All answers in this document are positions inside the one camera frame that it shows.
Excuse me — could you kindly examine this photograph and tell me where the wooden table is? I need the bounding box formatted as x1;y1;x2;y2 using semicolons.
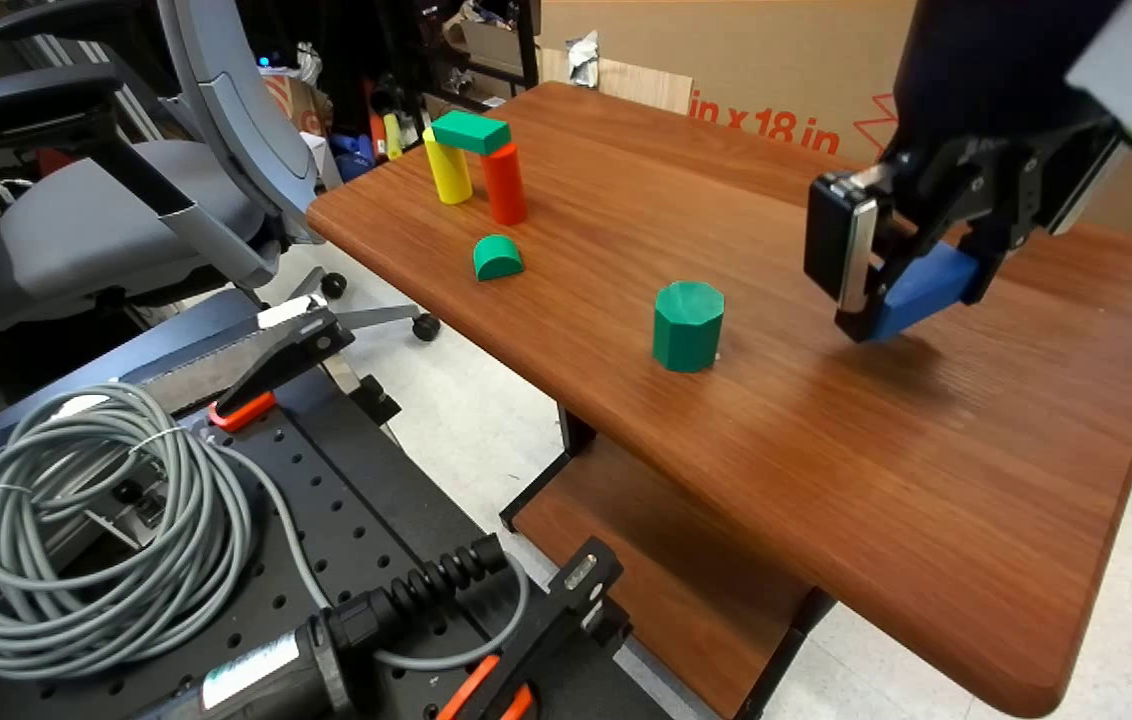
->
495;403;836;720

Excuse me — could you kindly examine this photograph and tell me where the blue rectangular block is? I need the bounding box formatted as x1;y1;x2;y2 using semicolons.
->
876;239;988;340

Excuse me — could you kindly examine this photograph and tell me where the black cable connector plug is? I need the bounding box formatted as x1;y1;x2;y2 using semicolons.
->
137;533;517;720

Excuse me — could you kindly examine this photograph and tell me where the green half cylinder block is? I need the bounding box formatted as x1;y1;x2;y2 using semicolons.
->
467;234;527;284

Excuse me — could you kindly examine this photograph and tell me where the red upright block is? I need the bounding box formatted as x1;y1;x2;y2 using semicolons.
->
480;141;531;229

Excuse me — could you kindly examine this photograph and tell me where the yellow cylinder block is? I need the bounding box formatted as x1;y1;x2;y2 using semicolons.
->
420;121;477;213

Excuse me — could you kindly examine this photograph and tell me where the wooden lower table shelf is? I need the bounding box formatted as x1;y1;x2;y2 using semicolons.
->
506;437;836;720

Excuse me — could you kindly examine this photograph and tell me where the grey office chair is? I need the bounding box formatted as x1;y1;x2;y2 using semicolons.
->
0;0;445;346

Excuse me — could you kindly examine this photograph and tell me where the black clamp orange handle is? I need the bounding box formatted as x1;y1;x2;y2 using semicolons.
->
202;298;361;437
434;538;636;720

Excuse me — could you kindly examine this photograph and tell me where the black chair armrest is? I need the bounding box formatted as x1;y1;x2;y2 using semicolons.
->
0;61;126;137

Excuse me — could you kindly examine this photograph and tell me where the coiled grey cable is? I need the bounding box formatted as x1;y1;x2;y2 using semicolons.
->
0;379;536;684

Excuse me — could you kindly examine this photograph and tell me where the green flat block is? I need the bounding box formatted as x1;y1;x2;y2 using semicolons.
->
428;110;517;161

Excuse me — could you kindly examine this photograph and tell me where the large printed cardboard box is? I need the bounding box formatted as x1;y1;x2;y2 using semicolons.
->
536;0;1132;245

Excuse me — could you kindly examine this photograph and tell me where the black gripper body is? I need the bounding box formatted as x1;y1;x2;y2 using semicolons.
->
889;0;1124;186

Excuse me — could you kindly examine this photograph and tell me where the black perforated breadboard plate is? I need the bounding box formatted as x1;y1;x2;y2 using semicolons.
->
0;363;674;720

